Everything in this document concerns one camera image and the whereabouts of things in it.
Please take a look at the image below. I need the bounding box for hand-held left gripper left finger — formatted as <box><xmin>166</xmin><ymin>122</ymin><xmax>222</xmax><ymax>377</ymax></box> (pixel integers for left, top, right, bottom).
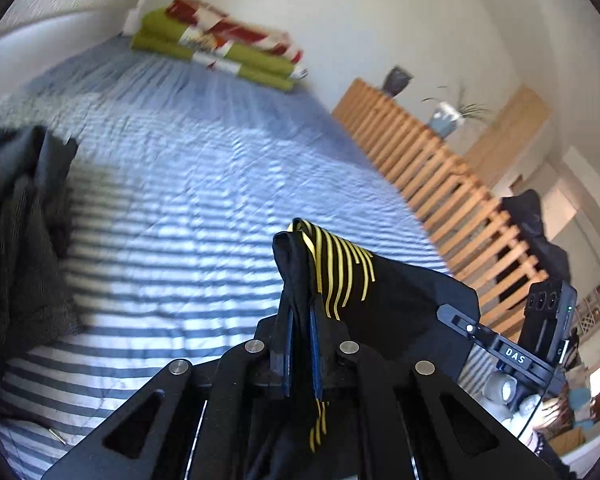
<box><xmin>42</xmin><ymin>304</ymin><xmax>295</xmax><ymax>480</ymax></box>

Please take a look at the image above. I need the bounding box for wooden slatted bed rail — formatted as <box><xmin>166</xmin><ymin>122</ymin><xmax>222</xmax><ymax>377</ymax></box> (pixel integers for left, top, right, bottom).
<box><xmin>332</xmin><ymin>78</ymin><xmax>552</xmax><ymax>332</ymax></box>

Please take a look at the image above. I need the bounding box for black garment with yellow stripes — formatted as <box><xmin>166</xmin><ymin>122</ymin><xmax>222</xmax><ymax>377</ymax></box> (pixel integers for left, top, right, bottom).
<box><xmin>245</xmin><ymin>217</ymin><xmax>482</xmax><ymax>480</ymax></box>

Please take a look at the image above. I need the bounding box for red white printed cloth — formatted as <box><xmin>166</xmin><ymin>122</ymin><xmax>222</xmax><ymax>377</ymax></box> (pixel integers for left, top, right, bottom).
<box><xmin>166</xmin><ymin>0</ymin><xmax>309</xmax><ymax>80</ymax></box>

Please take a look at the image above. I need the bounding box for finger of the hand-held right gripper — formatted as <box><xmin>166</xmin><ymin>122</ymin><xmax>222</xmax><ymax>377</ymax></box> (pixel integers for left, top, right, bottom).
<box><xmin>436</xmin><ymin>303</ymin><xmax>505</xmax><ymax>358</ymax></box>

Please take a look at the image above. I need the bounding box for wooden cabinet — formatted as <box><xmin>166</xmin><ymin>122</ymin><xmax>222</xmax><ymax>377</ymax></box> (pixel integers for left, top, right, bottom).
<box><xmin>462</xmin><ymin>85</ymin><xmax>552</xmax><ymax>189</ymax></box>

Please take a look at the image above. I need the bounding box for potted plant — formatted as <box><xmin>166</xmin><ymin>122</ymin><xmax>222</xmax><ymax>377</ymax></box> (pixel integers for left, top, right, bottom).
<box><xmin>421</xmin><ymin>85</ymin><xmax>492</xmax><ymax>140</ymax></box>

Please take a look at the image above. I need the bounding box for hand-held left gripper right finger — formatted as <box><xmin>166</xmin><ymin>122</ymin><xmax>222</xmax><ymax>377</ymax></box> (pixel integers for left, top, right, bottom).
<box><xmin>307</xmin><ymin>307</ymin><xmax>562</xmax><ymax>480</ymax></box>

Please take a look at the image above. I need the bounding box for blue white striped quilt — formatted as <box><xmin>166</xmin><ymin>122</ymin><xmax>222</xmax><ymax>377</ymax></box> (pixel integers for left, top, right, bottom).
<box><xmin>0</xmin><ymin>35</ymin><xmax>463</xmax><ymax>480</ymax></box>

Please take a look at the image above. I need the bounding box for black cloth on rail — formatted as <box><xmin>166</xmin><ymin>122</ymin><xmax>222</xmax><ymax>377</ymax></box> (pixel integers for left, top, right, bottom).
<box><xmin>500</xmin><ymin>190</ymin><xmax>572</xmax><ymax>312</ymax></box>

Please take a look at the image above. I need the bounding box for black crumpled garment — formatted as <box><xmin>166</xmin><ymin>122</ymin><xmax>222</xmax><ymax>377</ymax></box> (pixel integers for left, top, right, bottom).
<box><xmin>0</xmin><ymin>125</ymin><xmax>84</xmax><ymax>366</ymax></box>

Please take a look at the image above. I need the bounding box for green pillow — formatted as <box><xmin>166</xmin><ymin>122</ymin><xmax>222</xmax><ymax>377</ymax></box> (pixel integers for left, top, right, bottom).
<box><xmin>131</xmin><ymin>30</ymin><xmax>297</xmax><ymax>93</ymax></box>
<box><xmin>140</xmin><ymin>8</ymin><xmax>215</xmax><ymax>47</ymax></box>

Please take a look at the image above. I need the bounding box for dark vase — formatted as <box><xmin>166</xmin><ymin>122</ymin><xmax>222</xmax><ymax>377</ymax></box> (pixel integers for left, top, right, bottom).
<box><xmin>382</xmin><ymin>66</ymin><xmax>413</xmax><ymax>99</ymax></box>

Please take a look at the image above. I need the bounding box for black cable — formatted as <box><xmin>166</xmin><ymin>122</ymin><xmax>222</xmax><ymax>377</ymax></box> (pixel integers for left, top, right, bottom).
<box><xmin>516</xmin><ymin>392</ymin><xmax>548</xmax><ymax>442</ymax></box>

